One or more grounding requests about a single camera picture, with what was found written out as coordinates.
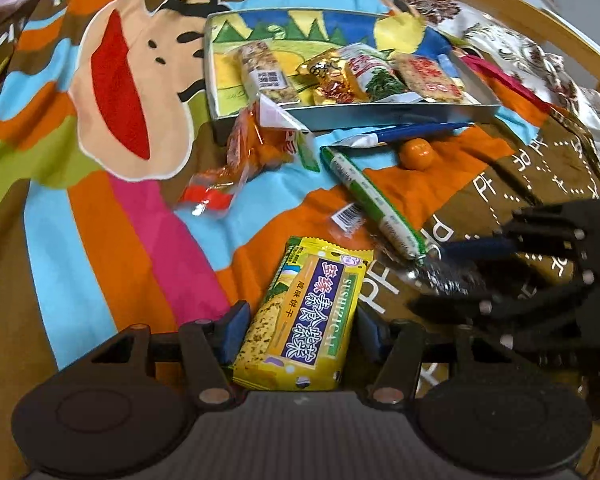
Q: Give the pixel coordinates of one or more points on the cartoon printed blanket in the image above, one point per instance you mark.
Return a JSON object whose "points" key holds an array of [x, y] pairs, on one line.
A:
{"points": [[105, 270]]}

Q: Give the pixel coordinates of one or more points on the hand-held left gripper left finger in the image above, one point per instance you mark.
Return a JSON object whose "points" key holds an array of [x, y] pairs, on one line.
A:
{"points": [[234, 332]]}

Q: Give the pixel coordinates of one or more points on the metal tray with dragon print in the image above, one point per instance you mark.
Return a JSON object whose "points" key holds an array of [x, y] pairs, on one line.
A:
{"points": [[330, 25]]}

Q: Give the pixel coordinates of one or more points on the clear wrapper with barcode label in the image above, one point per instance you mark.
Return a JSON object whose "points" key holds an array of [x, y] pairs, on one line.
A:
{"points": [[347, 217]]}

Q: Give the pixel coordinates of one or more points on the nut bar packet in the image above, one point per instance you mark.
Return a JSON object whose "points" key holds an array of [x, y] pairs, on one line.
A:
{"points": [[267, 72]]}

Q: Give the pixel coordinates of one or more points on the white green bean packet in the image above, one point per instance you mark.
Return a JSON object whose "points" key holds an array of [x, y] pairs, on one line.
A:
{"points": [[380, 77]]}

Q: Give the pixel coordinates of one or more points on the floral satin quilt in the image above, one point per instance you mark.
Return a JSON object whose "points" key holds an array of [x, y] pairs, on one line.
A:
{"points": [[510, 45]]}

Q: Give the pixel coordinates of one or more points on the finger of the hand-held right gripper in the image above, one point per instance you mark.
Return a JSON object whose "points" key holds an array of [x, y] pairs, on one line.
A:
{"points": [[480, 249], [530, 315]]}

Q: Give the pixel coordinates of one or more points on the green sausage stick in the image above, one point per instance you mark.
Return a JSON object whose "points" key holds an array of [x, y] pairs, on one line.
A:
{"points": [[375, 200]]}

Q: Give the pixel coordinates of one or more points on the yellow biscuit packet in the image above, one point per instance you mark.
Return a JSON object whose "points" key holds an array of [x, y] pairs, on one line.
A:
{"points": [[300, 320]]}

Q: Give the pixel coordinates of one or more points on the clear bag of oranges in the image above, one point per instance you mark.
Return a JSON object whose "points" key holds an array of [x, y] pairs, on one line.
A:
{"points": [[260, 150]]}

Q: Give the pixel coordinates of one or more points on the gold snack packet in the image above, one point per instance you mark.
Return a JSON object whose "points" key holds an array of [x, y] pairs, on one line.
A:
{"points": [[330, 82]]}

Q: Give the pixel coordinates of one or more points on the pink rice cracker packet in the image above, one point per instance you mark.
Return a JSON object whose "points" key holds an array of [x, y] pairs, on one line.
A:
{"points": [[430, 77]]}

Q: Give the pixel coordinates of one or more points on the blue pen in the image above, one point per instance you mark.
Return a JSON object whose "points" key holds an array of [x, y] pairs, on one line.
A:
{"points": [[420, 131]]}

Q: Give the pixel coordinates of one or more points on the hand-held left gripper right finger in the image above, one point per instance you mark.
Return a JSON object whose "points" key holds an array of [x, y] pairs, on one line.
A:
{"points": [[372, 332]]}

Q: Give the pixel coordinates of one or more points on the small orange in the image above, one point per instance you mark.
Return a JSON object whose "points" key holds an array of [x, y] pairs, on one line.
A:
{"points": [[416, 153]]}

